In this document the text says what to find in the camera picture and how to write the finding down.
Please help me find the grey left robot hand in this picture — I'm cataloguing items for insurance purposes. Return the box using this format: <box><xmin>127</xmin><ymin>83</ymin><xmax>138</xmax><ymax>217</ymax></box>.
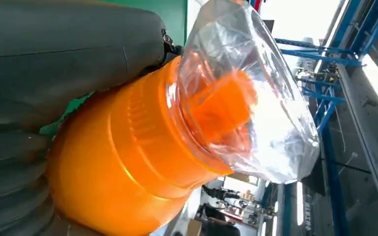
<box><xmin>0</xmin><ymin>0</ymin><xmax>183</xmax><ymax>135</ymax></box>

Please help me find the orange drink bottle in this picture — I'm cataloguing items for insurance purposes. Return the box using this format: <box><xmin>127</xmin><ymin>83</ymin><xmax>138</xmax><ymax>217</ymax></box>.
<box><xmin>46</xmin><ymin>0</ymin><xmax>321</xmax><ymax>236</ymax></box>

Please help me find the ribbed grey left arm sleeve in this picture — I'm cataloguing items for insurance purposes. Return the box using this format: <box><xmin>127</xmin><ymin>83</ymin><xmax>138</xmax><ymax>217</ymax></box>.
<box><xmin>0</xmin><ymin>129</ymin><xmax>57</xmax><ymax>236</ymax></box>

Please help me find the brown cardboard box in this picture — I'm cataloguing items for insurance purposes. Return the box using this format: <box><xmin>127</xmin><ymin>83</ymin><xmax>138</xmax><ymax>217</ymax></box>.
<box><xmin>187</xmin><ymin>219</ymin><xmax>203</xmax><ymax>236</ymax></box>

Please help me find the person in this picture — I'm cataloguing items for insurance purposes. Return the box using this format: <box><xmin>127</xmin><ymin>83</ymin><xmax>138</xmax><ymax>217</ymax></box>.
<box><xmin>197</xmin><ymin>203</ymin><xmax>242</xmax><ymax>236</ymax></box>

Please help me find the white strip light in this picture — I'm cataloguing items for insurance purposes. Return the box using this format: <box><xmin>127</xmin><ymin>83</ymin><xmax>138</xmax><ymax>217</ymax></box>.
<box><xmin>296</xmin><ymin>181</ymin><xmax>304</xmax><ymax>226</ymax></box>

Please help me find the blue steel beam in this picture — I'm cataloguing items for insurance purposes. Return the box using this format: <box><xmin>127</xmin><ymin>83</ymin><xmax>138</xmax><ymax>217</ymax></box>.
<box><xmin>319</xmin><ymin>123</ymin><xmax>351</xmax><ymax>236</ymax></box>

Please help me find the blue metal rack frame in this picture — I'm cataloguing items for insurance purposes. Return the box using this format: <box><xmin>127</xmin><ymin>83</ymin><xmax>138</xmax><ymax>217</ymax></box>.
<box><xmin>274</xmin><ymin>0</ymin><xmax>378</xmax><ymax>135</ymax></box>

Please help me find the grey ceiling rail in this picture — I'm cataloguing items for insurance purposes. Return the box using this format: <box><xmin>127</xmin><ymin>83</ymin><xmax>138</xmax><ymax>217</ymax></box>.
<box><xmin>336</xmin><ymin>63</ymin><xmax>378</xmax><ymax>225</ymax></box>

